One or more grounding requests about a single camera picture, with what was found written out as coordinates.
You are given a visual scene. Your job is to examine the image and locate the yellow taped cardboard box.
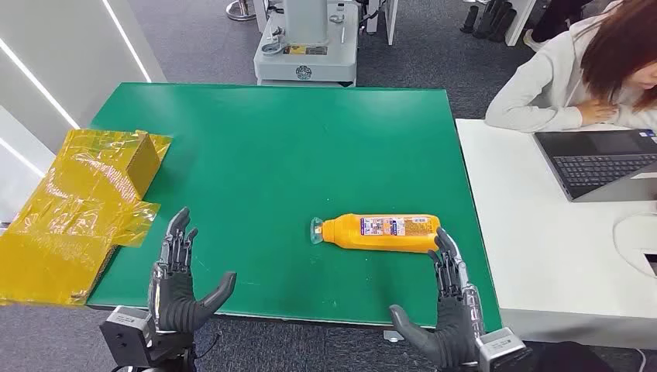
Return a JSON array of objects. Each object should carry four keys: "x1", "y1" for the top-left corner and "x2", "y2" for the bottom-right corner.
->
[{"x1": 0, "y1": 128, "x2": 174, "y2": 308}]

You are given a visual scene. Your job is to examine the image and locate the white desk panel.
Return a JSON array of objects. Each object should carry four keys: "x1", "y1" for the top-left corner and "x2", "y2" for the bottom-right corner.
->
[{"x1": 382, "y1": 0, "x2": 399, "y2": 47}]

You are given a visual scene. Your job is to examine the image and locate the person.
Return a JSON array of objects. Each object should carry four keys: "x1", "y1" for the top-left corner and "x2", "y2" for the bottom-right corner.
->
[{"x1": 484, "y1": 0, "x2": 657, "y2": 133}]

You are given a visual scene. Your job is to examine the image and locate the person's leg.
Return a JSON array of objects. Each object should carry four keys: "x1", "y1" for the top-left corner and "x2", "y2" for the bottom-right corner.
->
[{"x1": 523, "y1": 0, "x2": 593, "y2": 53}]

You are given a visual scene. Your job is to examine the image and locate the white machine base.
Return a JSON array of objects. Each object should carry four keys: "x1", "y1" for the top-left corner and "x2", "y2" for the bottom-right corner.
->
[{"x1": 253, "y1": 0, "x2": 360, "y2": 88}]

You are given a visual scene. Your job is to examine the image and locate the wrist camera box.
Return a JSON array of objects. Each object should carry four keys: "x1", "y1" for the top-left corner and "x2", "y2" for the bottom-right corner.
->
[
  {"x1": 474, "y1": 327, "x2": 535, "y2": 372},
  {"x1": 100, "y1": 306, "x2": 155, "y2": 368}
]

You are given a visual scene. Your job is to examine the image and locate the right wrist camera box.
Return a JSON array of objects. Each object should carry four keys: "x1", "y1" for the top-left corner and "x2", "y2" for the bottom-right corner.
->
[{"x1": 474, "y1": 327, "x2": 535, "y2": 372}]

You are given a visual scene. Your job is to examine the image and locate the black stand legs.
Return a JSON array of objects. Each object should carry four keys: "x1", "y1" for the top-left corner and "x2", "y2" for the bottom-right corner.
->
[{"x1": 460, "y1": 0, "x2": 518, "y2": 43}]

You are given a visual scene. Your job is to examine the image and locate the grey laptop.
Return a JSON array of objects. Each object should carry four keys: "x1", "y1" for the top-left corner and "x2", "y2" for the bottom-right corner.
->
[{"x1": 533, "y1": 128, "x2": 657, "y2": 203}]

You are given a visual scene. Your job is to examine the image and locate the white round object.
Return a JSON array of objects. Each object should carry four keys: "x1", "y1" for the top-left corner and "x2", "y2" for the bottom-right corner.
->
[{"x1": 612, "y1": 212, "x2": 657, "y2": 279}]

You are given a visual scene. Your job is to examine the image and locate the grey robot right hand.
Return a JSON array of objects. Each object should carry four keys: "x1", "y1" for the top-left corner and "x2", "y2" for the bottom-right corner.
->
[{"x1": 388, "y1": 227, "x2": 486, "y2": 370}]

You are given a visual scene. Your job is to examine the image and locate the orange plastic bottle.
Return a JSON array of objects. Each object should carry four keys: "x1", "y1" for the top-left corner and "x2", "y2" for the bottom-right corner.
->
[{"x1": 310, "y1": 213, "x2": 442, "y2": 254}]

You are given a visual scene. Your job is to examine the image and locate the metal chair base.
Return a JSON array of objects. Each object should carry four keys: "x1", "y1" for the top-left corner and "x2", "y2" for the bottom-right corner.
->
[{"x1": 225, "y1": 0, "x2": 258, "y2": 22}]

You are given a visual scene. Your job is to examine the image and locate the person's hand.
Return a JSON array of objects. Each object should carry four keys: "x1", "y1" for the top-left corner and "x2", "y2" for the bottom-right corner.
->
[{"x1": 579, "y1": 98, "x2": 620, "y2": 127}]

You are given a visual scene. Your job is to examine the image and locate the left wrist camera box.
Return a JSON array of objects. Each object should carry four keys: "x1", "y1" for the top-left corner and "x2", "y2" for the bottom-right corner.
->
[{"x1": 100, "y1": 306, "x2": 155, "y2": 368}]

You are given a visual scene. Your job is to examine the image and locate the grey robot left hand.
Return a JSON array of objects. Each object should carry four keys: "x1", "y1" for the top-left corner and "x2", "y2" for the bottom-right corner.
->
[{"x1": 149, "y1": 206, "x2": 238, "y2": 334}]

